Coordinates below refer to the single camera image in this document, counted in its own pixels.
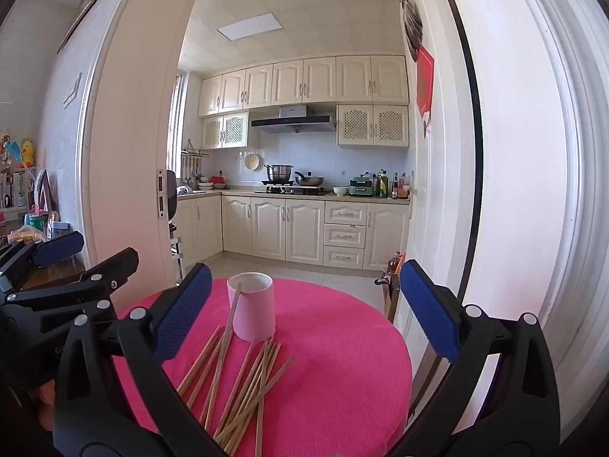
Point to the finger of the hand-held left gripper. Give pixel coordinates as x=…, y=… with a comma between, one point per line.
x=62, y=249
x=116, y=266

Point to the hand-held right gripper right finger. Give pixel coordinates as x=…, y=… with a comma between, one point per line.
x=428, y=314

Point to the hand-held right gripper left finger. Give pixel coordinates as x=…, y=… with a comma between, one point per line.
x=183, y=314

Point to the bunch of wooden chopsticks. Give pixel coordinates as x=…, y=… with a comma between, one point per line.
x=221, y=357

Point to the pink cup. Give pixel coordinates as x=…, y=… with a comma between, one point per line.
x=257, y=314

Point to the person's left hand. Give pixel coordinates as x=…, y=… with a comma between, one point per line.
x=46, y=402

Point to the blue lid jar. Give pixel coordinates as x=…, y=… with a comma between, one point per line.
x=58, y=231

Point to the wooden side table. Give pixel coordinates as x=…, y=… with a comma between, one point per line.
x=57, y=276

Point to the teal cup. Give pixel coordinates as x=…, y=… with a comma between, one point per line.
x=37, y=223

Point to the bagged bread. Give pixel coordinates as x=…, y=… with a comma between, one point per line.
x=26, y=235

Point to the cardboard box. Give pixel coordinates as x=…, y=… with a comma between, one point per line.
x=391, y=297

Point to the brown plastic bottle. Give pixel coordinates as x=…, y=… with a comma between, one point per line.
x=395, y=264

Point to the row of books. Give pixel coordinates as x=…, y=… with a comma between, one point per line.
x=14, y=190

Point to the yellow plush toy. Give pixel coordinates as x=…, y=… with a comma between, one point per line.
x=28, y=152

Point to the pink round table cover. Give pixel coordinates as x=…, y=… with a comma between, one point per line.
x=333, y=366

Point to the white door with lock plate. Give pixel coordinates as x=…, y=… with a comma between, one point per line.
x=128, y=152

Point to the cream base cabinets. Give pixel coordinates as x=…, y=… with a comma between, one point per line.
x=266, y=228

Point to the stack of white dishes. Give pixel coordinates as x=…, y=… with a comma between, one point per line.
x=205, y=184

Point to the red sauce bottle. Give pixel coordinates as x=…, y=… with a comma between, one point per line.
x=404, y=188

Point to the hanging utensil rack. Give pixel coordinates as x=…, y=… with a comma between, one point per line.
x=192, y=162

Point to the dark sauce bottle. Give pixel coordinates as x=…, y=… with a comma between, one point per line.
x=394, y=187

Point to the red container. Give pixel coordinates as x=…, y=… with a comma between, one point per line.
x=219, y=182

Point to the green oil bottle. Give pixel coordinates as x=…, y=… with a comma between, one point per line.
x=382, y=186

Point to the green countertop appliance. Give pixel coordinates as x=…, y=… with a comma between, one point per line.
x=362, y=187

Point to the kitchen window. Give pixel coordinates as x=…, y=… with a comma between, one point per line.
x=177, y=128

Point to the white bowl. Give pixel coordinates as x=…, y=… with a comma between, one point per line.
x=340, y=191

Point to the white panelled door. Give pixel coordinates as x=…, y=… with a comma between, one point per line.
x=452, y=152

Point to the black gas stove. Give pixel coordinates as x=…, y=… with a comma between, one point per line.
x=290, y=189

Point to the steel stockpot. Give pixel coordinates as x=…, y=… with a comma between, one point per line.
x=279, y=174

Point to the cream lattice door cabinet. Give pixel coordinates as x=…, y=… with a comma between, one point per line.
x=224, y=131
x=373, y=125

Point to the steel wok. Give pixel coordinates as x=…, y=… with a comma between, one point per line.
x=309, y=181

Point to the black range hood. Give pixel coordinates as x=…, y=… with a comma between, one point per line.
x=290, y=122

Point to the ceiling light panel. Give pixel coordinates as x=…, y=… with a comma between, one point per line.
x=250, y=27

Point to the dark fan decoration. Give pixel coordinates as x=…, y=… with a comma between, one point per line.
x=412, y=26

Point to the dark triangular frame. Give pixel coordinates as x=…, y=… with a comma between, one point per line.
x=44, y=195

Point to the round cream wall plate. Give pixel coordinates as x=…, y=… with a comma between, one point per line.
x=251, y=161

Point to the red paper wall hanging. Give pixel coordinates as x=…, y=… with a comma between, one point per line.
x=425, y=85

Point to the cream wall cabinet row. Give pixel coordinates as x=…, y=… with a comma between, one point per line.
x=304, y=81

